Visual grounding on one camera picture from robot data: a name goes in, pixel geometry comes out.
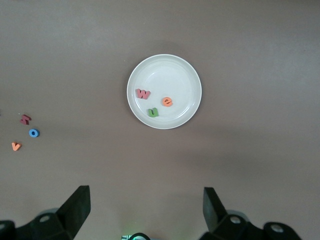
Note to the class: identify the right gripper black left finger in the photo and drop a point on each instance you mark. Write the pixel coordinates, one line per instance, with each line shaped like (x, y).
(75, 212)

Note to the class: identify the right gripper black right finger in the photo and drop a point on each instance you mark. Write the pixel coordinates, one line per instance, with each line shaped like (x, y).
(212, 212)

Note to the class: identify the green foam letter n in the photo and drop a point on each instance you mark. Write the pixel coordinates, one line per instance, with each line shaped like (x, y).
(153, 115)

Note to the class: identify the orange foam letter e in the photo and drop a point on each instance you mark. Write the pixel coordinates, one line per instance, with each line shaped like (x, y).
(163, 102)

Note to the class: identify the pink foam letter w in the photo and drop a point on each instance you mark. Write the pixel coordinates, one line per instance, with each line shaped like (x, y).
(142, 95)

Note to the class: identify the orange foam letter v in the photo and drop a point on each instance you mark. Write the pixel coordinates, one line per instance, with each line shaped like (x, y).
(16, 148)

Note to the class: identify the blue foam letter o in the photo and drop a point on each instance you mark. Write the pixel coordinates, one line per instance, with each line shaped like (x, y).
(30, 133)

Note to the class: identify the dark red foam letter h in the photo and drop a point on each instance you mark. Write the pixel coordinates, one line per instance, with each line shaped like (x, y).
(25, 120)

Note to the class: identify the beige round plate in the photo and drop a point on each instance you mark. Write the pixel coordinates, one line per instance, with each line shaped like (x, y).
(175, 75)

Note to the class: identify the brown table cover sheet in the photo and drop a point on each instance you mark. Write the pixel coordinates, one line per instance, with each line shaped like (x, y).
(160, 25)

